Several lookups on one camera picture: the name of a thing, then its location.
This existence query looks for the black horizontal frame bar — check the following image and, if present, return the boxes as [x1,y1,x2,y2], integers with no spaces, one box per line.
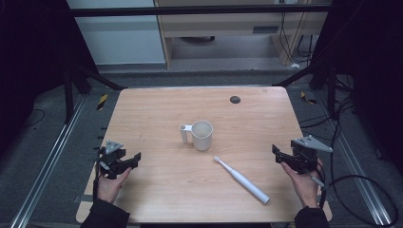
[67,4,335,18]

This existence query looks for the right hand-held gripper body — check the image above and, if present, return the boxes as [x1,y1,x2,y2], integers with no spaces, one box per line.
[290,135,334,175]

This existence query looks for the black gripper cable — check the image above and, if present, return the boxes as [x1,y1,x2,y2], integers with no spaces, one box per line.
[92,158,101,202]
[307,139,399,228]

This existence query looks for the bundle of black floor cables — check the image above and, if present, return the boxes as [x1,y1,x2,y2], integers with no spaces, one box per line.
[298,74,359,143]

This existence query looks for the person's right hand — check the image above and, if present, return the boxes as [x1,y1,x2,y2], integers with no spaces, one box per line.
[279,158,325,209]

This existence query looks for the wooden desk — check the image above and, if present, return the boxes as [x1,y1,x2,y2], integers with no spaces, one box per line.
[153,0,333,70]

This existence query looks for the white electric toothbrush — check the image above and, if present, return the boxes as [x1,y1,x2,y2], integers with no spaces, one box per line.
[213,155,271,205]

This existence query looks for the dark curtain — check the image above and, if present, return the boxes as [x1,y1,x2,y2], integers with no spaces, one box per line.
[313,0,403,175]
[0,0,100,156]

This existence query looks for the aluminium floor rail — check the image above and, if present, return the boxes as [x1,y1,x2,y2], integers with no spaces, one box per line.
[315,90,394,226]
[9,94,87,228]

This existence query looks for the white cabinet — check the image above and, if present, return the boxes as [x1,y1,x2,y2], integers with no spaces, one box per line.
[66,0,167,67]

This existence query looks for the black frame strut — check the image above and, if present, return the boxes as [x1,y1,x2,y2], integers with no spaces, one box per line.
[62,60,127,125]
[271,60,338,119]

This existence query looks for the thin black floor cable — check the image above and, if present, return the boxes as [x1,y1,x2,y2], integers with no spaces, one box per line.
[21,108,46,129]

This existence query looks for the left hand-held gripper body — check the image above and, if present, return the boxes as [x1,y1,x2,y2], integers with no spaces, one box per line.
[96,139,128,181]

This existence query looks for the hanging black cables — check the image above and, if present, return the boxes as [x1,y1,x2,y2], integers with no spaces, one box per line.
[278,11,319,65]

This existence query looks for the white cup with handle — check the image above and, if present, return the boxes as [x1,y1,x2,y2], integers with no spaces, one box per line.
[179,120,214,152]

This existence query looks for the person's left hand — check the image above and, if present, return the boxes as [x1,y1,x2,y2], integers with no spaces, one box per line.
[96,166,133,204]

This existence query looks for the yellow black tape strip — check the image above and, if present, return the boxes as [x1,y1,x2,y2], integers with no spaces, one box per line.
[96,93,109,111]
[299,90,318,105]

